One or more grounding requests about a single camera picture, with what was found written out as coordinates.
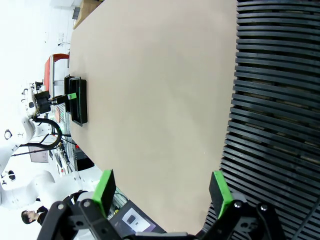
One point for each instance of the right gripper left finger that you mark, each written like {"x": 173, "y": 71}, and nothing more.
{"x": 103, "y": 192}

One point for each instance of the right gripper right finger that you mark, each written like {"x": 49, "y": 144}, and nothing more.
{"x": 221, "y": 195}

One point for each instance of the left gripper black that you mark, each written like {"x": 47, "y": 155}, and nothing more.
{"x": 43, "y": 101}

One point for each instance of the large black ESD tray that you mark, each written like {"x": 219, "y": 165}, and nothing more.
{"x": 67, "y": 83}

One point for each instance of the small black ESD tray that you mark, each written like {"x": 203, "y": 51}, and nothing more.
{"x": 83, "y": 105}

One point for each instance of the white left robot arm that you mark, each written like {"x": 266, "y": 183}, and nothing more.
{"x": 37, "y": 185}

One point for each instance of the red cart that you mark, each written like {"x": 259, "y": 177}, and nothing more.
{"x": 48, "y": 70}

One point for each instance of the black box red display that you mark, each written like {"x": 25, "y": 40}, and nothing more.
{"x": 81, "y": 156}

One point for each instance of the small grey screen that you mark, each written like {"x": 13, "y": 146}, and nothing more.
{"x": 38, "y": 155}

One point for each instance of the person in black top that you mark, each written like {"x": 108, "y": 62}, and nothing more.
{"x": 31, "y": 216}

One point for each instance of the white cabinet wooden top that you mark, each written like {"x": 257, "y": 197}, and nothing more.
{"x": 87, "y": 12}

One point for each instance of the black slotted board rack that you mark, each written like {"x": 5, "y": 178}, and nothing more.
{"x": 275, "y": 100}

